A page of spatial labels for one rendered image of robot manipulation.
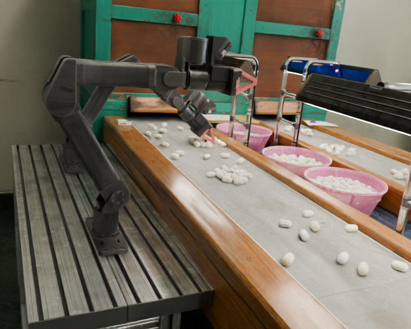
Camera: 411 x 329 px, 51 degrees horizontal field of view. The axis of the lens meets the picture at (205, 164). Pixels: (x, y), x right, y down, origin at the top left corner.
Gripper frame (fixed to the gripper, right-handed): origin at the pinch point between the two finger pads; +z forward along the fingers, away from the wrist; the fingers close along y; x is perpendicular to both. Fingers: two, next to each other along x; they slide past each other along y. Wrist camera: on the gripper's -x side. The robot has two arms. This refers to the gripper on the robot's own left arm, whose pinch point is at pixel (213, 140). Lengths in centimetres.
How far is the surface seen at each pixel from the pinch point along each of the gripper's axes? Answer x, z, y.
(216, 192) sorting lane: 16, -15, -53
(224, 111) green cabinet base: -20, 18, 46
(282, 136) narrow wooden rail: -24.7, 27.5, 3.6
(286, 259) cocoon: 18, -20, -95
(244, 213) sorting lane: 16, -15, -69
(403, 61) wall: -183, 155, 127
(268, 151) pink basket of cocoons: -10.7, 13.3, -17.1
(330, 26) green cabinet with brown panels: -97, 31, 46
